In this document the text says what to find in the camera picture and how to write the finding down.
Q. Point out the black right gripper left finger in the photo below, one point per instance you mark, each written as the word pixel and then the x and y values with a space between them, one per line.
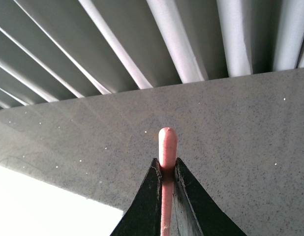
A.
pixel 143 218

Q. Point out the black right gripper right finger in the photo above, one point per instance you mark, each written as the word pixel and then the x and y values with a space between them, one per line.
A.
pixel 196 212

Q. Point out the pink chopstick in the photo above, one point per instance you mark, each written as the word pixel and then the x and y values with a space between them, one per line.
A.
pixel 167 158

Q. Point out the grey pleated curtain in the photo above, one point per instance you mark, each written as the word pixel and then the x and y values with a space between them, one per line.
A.
pixel 53 50

